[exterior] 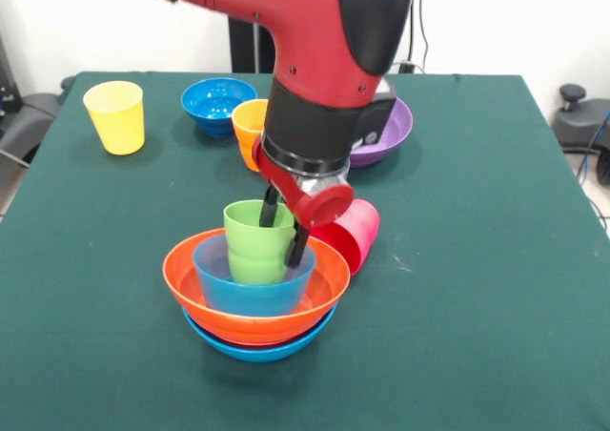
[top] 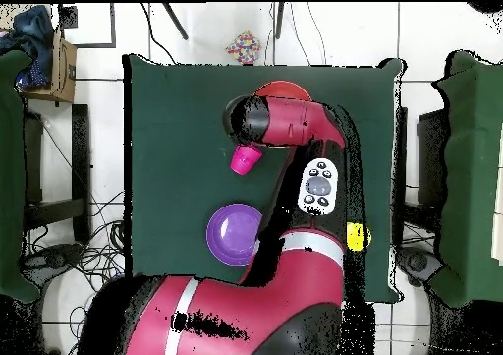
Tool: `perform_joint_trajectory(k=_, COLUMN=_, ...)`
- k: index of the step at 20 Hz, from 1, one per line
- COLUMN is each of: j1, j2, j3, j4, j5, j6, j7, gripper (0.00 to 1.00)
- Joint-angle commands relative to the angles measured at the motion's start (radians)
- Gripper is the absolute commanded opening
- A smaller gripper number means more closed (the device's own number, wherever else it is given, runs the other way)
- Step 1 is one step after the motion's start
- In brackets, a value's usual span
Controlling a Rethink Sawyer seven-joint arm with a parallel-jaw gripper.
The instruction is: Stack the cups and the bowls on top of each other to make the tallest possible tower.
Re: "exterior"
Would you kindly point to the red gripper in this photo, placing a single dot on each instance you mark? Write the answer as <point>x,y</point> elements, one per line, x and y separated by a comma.
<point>324,207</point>

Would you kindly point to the green plastic cup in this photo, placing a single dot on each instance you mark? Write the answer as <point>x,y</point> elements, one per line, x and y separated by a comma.
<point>252,250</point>

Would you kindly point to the pink plastic cup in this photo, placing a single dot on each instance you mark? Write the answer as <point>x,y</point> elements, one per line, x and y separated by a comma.
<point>355,235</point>

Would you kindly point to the small light blue bowl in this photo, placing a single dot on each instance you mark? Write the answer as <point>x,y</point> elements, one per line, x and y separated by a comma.
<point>252,297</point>

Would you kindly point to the wide orange-red bowl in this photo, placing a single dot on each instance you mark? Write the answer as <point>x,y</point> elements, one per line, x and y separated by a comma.
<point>257,323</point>

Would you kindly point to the orange plastic cup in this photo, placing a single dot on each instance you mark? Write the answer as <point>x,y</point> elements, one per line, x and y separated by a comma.
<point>245,130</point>

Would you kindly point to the small orange-red bowl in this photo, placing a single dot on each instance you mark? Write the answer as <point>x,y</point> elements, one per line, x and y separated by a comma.
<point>257,346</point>

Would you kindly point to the large light blue bowl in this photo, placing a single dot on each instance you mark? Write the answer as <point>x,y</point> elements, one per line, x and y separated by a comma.
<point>257,355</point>

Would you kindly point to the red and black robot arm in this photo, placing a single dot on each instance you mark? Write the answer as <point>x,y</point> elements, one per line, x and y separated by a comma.
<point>310,35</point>

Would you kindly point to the purple plastic bowl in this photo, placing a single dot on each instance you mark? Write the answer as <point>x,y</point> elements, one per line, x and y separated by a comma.
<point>393,135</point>

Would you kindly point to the small dark blue bowl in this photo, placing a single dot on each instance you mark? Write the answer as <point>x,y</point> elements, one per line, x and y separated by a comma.
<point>209,102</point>

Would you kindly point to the yellow plastic cup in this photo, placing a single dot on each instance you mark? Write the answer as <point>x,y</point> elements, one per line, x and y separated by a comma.
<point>116,126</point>

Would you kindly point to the dark green tablecloth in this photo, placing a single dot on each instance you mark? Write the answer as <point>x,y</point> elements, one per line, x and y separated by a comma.
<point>95,307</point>

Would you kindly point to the black equipment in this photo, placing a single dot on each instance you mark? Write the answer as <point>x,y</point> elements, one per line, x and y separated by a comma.
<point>7,78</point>

